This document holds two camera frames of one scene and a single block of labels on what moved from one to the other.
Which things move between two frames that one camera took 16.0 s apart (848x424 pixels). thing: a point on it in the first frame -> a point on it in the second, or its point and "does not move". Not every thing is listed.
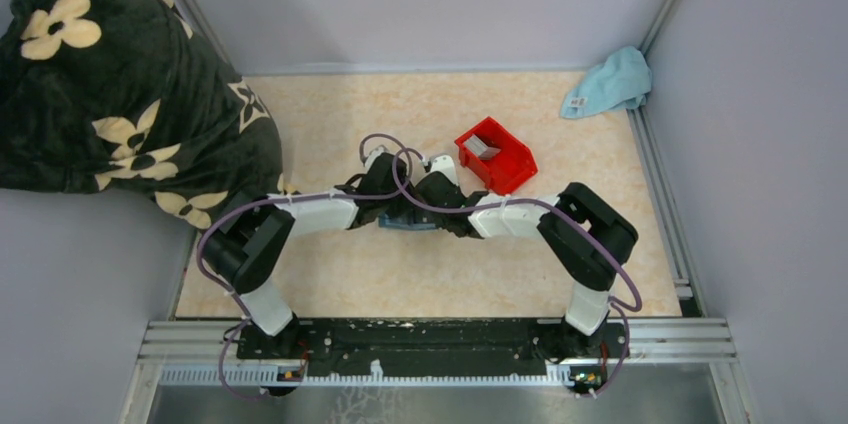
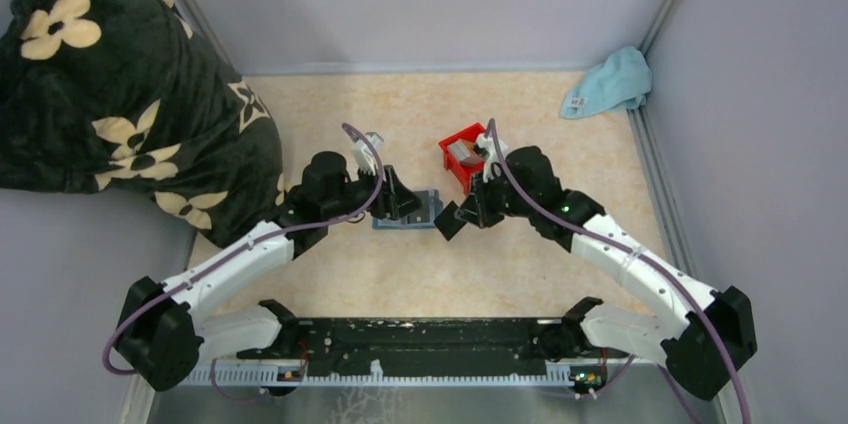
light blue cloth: x=621 y=82 does not move
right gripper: x=437 y=221 -> x=481 y=211
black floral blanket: x=105 y=85 does not move
